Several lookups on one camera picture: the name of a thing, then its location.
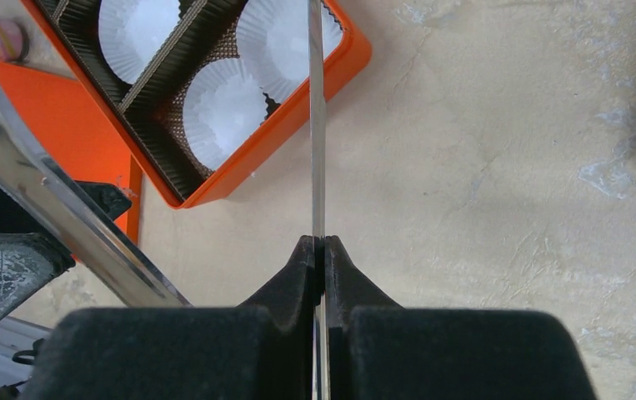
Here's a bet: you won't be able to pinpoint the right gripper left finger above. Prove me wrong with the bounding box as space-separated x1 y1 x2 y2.
22 236 314 399

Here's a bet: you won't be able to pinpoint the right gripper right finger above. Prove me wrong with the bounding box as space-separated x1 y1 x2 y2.
324 236 595 399

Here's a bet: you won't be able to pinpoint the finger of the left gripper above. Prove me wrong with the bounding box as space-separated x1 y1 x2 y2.
0 165 133 350

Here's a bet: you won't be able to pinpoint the metal tongs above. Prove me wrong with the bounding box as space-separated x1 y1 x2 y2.
0 1 331 399

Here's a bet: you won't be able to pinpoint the orange tin lid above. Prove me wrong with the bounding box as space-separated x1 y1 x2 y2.
0 62 142 242

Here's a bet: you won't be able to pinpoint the orange cookie tin box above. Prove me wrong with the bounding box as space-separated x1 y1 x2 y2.
25 0 372 208

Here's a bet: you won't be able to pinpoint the white paper cup near-left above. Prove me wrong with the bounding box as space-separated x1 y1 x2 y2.
183 58 268 170

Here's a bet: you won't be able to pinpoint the white paper cup middle-left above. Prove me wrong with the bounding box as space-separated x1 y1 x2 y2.
98 0 180 84

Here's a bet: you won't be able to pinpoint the white paper cup near-right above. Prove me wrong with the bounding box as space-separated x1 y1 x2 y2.
235 0 344 105

